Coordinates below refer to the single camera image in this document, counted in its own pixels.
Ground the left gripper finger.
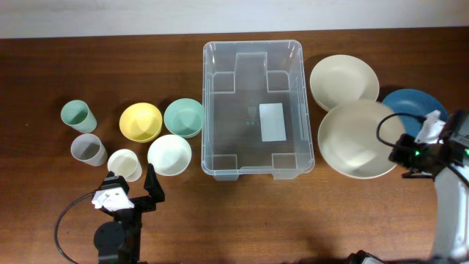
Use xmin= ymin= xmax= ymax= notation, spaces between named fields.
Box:
xmin=103 ymin=176 xmax=130 ymax=194
xmin=144 ymin=164 xmax=165 ymax=203

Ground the blue plate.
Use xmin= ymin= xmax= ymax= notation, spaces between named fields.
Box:
xmin=382 ymin=89 xmax=449 ymax=122

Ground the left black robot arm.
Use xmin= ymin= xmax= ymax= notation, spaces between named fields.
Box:
xmin=94 ymin=164 xmax=165 ymax=264

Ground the cream cup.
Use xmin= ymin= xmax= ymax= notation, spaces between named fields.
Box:
xmin=107 ymin=149 xmax=142 ymax=182

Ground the white bowl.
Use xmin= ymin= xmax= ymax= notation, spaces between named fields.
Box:
xmin=147 ymin=134 xmax=192 ymax=177

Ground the grey cup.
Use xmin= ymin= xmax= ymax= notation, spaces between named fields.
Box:
xmin=70 ymin=133 xmax=108 ymax=166

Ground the yellow bowl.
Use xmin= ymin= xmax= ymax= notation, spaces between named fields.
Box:
xmin=119 ymin=102 xmax=163 ymax=143

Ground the green bowl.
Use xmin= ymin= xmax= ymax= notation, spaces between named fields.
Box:
xmin=163 ymin=98 xmax=204 ymax=138

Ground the green cup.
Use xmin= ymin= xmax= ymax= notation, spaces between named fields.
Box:
xmin=61 ymin=100 xmax=97 ymax=133

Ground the clear plastic storage bin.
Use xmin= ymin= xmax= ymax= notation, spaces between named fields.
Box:
xmin=201 ymin=40 xmax=315 ymax=181

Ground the white label in bin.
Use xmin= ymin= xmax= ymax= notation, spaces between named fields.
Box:
xmin=259 ymin=103 xmax=287 ymax=142

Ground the left black cable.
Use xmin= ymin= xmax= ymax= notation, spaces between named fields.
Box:
xmin=53 ymin=191 xmax=97 ymax=264

